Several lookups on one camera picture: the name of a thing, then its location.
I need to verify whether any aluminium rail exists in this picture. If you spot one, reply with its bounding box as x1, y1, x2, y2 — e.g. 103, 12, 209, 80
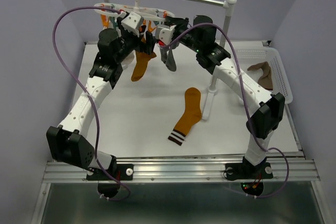
43, 155, 320, 184

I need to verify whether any brown beige sock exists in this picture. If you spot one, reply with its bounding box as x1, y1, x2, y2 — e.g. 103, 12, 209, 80
247, 61, 274, 91

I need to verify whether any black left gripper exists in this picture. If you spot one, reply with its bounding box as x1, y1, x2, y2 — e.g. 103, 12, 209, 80
114, 17, 156, 63

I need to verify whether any grey sock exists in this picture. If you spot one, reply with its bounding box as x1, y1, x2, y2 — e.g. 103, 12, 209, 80
160, 45, 177, 72

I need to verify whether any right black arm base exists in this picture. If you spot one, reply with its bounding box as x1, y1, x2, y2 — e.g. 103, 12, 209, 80
223, 157, 274, 181

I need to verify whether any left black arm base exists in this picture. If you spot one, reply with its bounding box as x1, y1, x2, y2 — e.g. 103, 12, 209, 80
86, 163, 134, 181

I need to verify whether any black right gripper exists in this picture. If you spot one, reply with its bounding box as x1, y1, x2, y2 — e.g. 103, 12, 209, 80
164, 14, 202, 54

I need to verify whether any white clip hanger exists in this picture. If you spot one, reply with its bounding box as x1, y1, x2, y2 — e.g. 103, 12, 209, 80
95, 0, 175, 25

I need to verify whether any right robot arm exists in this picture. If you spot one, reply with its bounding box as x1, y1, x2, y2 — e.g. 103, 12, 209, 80
159, 16, 285, 180

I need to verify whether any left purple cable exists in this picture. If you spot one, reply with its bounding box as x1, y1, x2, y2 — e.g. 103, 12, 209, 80
53, 6, 131, 202

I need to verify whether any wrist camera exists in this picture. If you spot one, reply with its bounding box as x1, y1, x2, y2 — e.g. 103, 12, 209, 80
121, 12, 144, 37
155, 24, 176, 46

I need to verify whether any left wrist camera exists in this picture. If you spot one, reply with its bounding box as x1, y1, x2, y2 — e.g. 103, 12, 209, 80
121, 12, 144, 37

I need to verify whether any white plastic basket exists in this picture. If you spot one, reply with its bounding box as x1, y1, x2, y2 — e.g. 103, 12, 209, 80
235, 47, 293, 104

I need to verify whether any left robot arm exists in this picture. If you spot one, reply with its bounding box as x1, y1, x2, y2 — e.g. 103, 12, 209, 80
46, 28, 155, 179

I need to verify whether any white sock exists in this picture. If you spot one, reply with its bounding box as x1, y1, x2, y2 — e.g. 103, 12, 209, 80
121, 52, 135, 70

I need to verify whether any purple cable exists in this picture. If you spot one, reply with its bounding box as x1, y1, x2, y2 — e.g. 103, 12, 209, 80
160, 23, 291, 200
53, 6, 131, 202

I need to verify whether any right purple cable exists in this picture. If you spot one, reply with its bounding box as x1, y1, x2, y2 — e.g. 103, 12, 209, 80
160, 23, 291, 200

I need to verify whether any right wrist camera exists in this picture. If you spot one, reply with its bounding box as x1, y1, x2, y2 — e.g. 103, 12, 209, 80
155, 24, 176, 46

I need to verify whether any mustard yellow sock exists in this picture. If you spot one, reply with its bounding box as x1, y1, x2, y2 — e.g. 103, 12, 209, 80
131, 25, 156, 82
167, 87, 202, 146

